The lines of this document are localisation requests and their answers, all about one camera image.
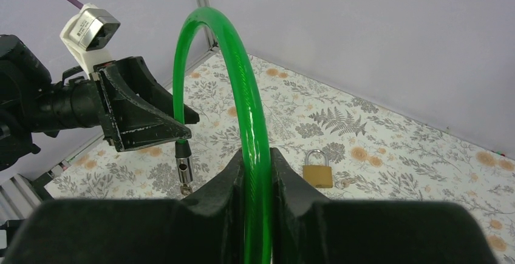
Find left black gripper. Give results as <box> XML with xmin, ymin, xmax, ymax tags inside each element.
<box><xmin>93</xmin><ymin>56</ymin><xmax>200</xmax><ymax>152</ymax></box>

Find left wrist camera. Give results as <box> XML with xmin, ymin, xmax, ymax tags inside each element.
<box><xmin>60</xmin><ymin>3</ymin><xmax>121</xmax><ymax>79</ymax></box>

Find brass padlock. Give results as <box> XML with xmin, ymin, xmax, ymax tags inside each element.
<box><xmin>302</xmin><ymin>149</ymin><xmax>333</xmax><ymax>189</ymax></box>

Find green cable lock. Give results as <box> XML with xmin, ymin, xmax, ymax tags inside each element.
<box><xmin>172</xmin><ymin>7</ymin><xmax>273</xmax><ymax>263</ymax></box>

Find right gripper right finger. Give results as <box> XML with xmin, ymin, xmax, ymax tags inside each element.
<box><xmin>270</xmin><ymin>148</ymin><xmax>497</xmax><ymax>263</ymax></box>

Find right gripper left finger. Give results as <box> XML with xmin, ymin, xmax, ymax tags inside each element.
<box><xmin>4</xmin><ymin>152</ymin><xmax>244</xmax><ymax>263</ymax></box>

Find floral table mat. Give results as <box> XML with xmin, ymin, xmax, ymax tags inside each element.
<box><xmin>46</xmin><ymin>56</ymin><xmax>514</xmax><ymax>263</ymax></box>

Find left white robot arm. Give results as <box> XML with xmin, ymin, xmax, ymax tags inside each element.
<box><xmin>1</xmin><ymin>35</ymin><xmax>200</xmax><ymax>170</ymax></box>

